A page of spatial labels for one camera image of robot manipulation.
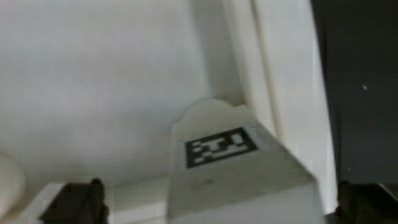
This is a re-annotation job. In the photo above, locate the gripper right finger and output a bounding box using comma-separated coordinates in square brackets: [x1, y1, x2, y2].
[336, 182, 398, 224]

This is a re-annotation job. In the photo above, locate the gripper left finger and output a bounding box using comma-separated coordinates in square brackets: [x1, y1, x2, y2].
[14, 178, 112, 224]

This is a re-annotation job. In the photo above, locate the white square tabletop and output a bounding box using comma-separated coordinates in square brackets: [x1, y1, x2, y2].
[0, 0, 337, 224]

